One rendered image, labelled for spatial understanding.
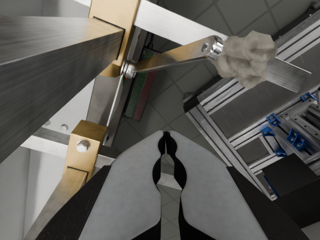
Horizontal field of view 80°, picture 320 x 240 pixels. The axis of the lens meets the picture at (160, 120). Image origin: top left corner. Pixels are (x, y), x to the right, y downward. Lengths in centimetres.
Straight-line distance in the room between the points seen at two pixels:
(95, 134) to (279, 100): 97
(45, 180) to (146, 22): 67
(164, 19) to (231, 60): 10
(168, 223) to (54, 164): 144
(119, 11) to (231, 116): 91
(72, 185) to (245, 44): 33
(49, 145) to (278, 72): 37
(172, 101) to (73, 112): 74
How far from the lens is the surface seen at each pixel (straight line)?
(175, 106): 122
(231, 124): 111
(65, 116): 62
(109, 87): 45
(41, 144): 39
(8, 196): 76
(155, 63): 18
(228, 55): 26
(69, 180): 37
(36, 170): 79
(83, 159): 37
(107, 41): 18
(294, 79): 32
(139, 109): 46
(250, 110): 111
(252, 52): 28
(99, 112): 48
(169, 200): 175
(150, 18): 26
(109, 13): 25
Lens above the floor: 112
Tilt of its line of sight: 63 degrees down
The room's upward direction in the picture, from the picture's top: 179 degrees clockwise
